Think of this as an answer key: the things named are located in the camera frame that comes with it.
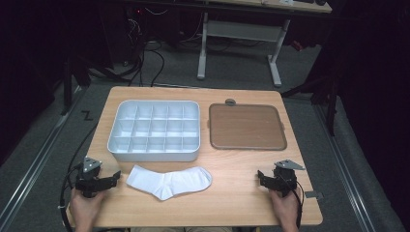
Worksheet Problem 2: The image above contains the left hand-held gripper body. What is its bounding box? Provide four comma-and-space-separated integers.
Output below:
75, 157, 107, 198

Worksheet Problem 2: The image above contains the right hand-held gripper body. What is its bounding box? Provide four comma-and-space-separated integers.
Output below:
273, 159, 306, 197

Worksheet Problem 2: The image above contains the white sock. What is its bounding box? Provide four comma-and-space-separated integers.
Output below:
125, 164, 214, 201

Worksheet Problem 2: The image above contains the white compartment storage box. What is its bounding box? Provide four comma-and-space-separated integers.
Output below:
106, 99, 201, 162

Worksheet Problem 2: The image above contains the person's right hand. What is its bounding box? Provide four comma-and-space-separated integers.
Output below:
270, 189, 303, 225

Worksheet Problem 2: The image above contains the person's left hand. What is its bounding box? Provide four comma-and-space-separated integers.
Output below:
70, 189, 105, 230

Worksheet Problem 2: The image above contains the brown flat box lid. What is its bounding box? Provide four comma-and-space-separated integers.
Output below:
207, 102, 288, 152

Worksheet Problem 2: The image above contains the black metal stand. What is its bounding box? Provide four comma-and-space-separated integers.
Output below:
280, 72, 339, 136
60, 56, 92, 116

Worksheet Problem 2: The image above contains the white-legged wooden desk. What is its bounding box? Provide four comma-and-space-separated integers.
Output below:
195, 0, 333, 88

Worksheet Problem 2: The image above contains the left hand-held gripper cable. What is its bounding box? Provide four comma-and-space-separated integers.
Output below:
58, 163, 85, 232

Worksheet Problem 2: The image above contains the hand-held gripper cable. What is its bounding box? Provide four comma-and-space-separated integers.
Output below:
58, 163, 85, 232
290, 180, 305, 230

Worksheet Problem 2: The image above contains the right hand-held gripper cable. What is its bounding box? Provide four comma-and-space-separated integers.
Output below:
290, 180, 305, 230

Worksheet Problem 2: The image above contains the thin black floor cable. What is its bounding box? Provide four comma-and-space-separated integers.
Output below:
69, 124, 99, 167

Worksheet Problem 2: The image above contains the metal floor rail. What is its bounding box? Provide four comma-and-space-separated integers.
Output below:
313, 104, 377, 232
0, 86, 85, 224

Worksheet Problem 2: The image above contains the bundle of black cables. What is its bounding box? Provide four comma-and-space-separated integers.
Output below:
86, 15, 166, 88

